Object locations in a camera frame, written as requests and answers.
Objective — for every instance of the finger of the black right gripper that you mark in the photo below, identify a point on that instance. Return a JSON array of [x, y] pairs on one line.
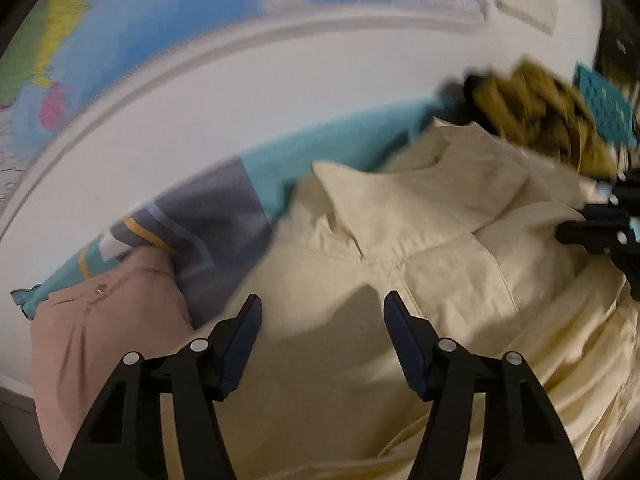
[[602, 228]]

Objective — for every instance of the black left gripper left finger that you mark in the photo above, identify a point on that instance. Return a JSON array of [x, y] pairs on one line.
[[155, 418]]

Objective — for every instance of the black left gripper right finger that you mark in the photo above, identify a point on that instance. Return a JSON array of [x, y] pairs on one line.
[[522, 434]]

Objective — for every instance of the cream beige large shirt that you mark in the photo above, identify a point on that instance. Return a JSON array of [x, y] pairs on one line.
[[461, 225]]

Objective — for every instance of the teal perforated plastic basket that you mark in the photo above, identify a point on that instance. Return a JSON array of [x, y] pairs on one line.
[[611, 111]]

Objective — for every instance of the pink folded garment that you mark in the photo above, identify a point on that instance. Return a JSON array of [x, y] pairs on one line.
[[80, 333]]

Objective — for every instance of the olive green garment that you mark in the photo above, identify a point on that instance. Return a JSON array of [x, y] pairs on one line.
[[534, 109]]

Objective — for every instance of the teal grey patterned bedsheet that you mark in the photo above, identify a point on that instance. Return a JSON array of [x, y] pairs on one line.
[[217, 225]]

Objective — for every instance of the colourful wall map poster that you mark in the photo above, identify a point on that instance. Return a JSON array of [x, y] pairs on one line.
[[66, 52]]

